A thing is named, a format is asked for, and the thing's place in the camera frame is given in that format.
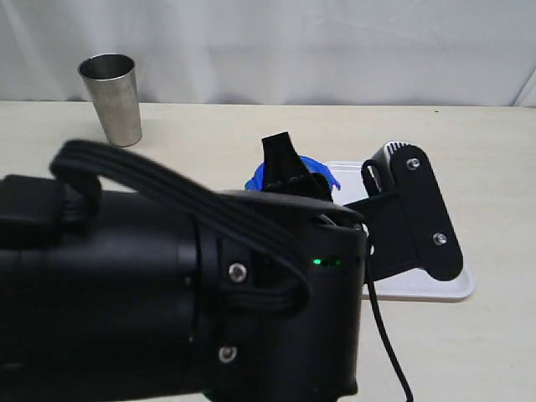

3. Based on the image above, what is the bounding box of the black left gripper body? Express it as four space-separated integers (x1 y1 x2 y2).
267 173 394 235

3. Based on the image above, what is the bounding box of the blue plastic container lid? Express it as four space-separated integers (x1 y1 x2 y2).
245 156 341 191

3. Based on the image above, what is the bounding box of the stainless steel cup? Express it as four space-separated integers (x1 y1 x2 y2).
78 54 142 147

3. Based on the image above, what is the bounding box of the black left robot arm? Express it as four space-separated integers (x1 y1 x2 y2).
1 134 398 401

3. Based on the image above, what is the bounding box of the white plastic tray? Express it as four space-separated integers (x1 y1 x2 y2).
325 161 476 302

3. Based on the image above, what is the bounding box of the white backdrop curtain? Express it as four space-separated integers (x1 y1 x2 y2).
1 1 535 107

